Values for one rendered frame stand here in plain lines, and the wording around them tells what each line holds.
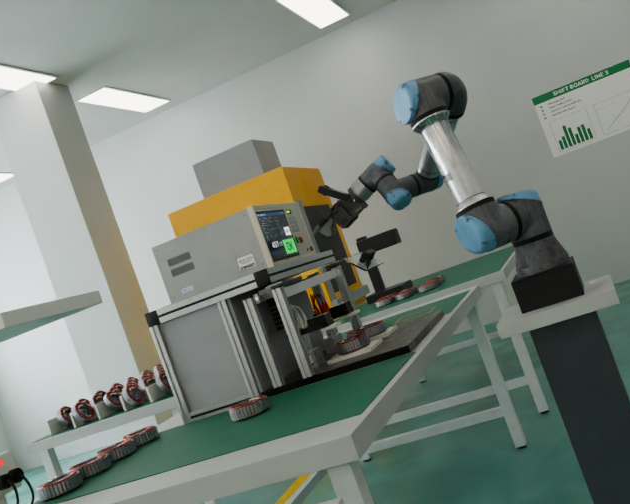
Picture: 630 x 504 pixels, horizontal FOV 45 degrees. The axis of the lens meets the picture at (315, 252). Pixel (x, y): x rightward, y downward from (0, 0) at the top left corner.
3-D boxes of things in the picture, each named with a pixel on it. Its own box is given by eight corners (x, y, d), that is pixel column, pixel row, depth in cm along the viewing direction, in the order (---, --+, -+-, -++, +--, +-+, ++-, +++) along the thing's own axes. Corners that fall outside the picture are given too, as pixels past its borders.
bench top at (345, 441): (482, 294, 351) (478, 284, 351) (360, 460, 142) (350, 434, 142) (288, 359, 383) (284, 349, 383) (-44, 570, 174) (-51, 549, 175)
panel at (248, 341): (327, 347, 294) (300, 273, 295) (263, 391, 232) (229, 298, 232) (324, 348, 294) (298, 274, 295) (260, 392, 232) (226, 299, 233)
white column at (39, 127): (198, 448, 653) (68, 86, 662) (172, 466, 611) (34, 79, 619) (150, 462, 669) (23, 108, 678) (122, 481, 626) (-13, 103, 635)
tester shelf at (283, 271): (336, 260, 291) (332, 249, 291) (271, 282, 227) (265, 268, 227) (236, 297, 305) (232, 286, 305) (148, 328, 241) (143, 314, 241)
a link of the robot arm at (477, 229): (529, 232, 210) (441, 64, 220) (486, 250, 204) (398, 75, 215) (506, 247, 221) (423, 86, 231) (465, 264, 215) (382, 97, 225)
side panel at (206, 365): (264, 398, 234) (228, 298, 235) (261, 400, 231) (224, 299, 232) (188, 422, 243) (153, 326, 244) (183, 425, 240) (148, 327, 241)
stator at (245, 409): (253, 418, 201) (248, 405, 201) (224, 425, 208) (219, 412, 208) (279, 403, 210) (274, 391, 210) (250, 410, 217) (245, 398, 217)
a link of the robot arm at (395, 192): (423, 188, 249) (404, 167, 255) (395, 198, 244) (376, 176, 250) (419, 205, 255) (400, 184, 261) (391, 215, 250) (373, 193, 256)
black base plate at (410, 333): (444, 315, 278) (442, 309, 278) (410, 352, 218) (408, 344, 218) (328, 353, 293) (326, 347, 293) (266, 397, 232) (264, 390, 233)
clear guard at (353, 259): (384, 263, 251) (378, 245, 251) (366, 271, 228) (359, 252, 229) (296, 294, 262) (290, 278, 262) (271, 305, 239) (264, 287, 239)
